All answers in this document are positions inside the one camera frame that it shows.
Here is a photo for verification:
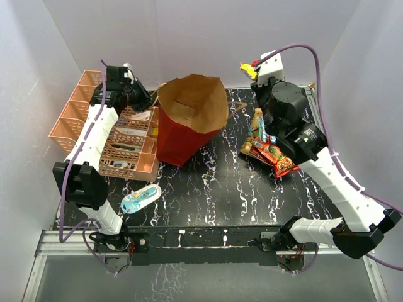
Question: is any yellow candy pack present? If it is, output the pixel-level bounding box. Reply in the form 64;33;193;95
240;63;258;81

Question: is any gold teal kettle chips bag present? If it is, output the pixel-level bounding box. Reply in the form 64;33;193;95
240;108;262;155

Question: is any red brown paper bag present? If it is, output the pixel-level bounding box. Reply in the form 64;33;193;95
156;74;233;167

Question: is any orange candy bag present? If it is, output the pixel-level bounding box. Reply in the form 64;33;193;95
252;140;285;163

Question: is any red doritos chip bag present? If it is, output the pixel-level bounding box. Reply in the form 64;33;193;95
240;137;273;166

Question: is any red skittles candy bag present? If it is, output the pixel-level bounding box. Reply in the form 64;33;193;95
274;157;300;178

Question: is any green white candy box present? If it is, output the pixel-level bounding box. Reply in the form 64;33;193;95
258;116;277;143

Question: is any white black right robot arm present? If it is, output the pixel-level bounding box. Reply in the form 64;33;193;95
251;79;401;259

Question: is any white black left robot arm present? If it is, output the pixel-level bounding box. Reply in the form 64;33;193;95
52;61;153;251

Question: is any peach plastic file organizer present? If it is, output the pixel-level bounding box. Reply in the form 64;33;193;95
49;70;159;182

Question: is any blue white packaged item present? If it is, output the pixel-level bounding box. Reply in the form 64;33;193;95
120;184;162;215

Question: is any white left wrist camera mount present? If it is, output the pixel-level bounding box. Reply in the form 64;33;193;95
123;63;135;81

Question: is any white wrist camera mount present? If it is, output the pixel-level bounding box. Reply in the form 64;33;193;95
255;53;285;87
123;63;135;81

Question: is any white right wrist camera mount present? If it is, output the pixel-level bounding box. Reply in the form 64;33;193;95
255;53;285;87

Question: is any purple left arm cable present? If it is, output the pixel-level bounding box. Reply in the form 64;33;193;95
59;59;127;274

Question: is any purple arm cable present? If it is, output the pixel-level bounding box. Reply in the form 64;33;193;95
251;43;403;274
59;59;127;274

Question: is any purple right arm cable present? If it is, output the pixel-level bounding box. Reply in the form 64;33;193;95
251;43;403;274

